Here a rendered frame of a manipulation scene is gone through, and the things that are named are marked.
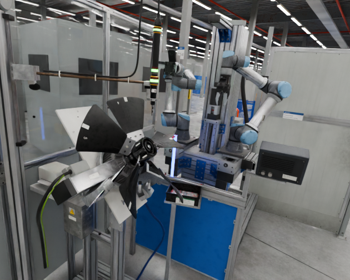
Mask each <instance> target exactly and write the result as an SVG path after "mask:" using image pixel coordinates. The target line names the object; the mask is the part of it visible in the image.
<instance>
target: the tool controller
mask: <svg viewBox="0 0 350 280"><path fill-rule="evenodd" d="M308 162H309V149H305V148H299V147H294V146H288V145H284V144H279V143H273V142H267V141H262V143H261V146H260V149H259V155H258V161H257V166H256V172H255V174H257V175H260V176H265V177H269V178H273V179H277V180H280V181H285V182H289V183H294V184H298V185H301V184H302V181H303V178H304V175H305V172H306V169H307V166H308Z"/></svg>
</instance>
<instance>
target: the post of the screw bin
mask: <svg viewBox="0 0 350 280"><path fill-rule="evenodd" d="M175 215H176V205H175V204H172V205H171V216H170V223H169V235H168V246H167V257H166V268H165V275H164V280H169V270H170V263H171V253H172V242H173V232H174V221H175Z"/></svg>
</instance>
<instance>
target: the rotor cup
mask: <svg viewBox="0 0 350 280"><path fill-rule="evenodd" d="M138 143H140V144H139V145H137V144H138ZM136 145H137V146H136ZM148 145H150V148H148ZM156 154H157V147H156V145H155V143H154V142H153V141H152V140H151V139H150V138H149V137H142V138H141V139H139V140H138V141H136V142H135V144H134V146H133V148H132V150H131V152H130V154H129V155H128V156H127V155H124V158H125V160H126V161H127V163H128V164H129V165H130V166H131V167H133V168H135V166H134V164H135V163H137V159H138V155H140V163H139V164H140V167H139V168H141V167H143V166H144V164H145V162H146V161H148V160H150V159H151V158H153V157H154V156H155V155H156ZM145 155H147V156H146V157H144V156H145ZM143 157H144V158H143Z"/></svg>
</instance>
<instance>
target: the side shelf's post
mask: <svg viewBox="0 0 350 280"><path fill-rule="evenodd" d="M66 245H67V268H68V280H72V279H73V278H74V277H75V276H76V263H75V247H74V235H72V234H70V233H68V232H66Z"/></svg>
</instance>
